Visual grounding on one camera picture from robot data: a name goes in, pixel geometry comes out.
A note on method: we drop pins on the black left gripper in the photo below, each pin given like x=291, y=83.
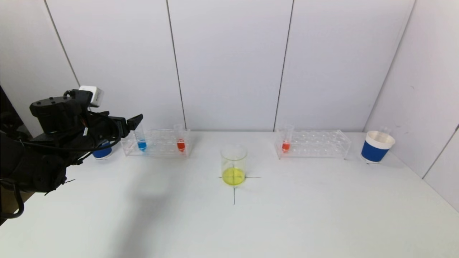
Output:
x=122, y=127

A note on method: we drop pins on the test tube with blue liquid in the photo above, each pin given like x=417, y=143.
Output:
x=141, y=144

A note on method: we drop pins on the clear graduated test tube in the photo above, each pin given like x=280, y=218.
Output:
x=385, y=130

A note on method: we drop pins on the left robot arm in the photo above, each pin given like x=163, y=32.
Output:
x=36, y=165

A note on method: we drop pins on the clear acrylic test tube rack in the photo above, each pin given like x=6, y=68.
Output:
x=161, y=148
x=315, y=148

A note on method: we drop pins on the test tube with red liquid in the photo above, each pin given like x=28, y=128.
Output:
x=181, y=145
x=285, y=146

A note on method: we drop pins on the clear glass beaker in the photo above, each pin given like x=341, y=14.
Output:
x=233, y=175

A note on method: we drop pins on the blue and white paper cup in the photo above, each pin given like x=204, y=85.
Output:
x=374, y=150
x=102, y=152

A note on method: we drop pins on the black office chair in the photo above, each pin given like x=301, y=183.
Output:
x=4, y=104

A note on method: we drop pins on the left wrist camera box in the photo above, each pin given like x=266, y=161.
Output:
x=92, y=95

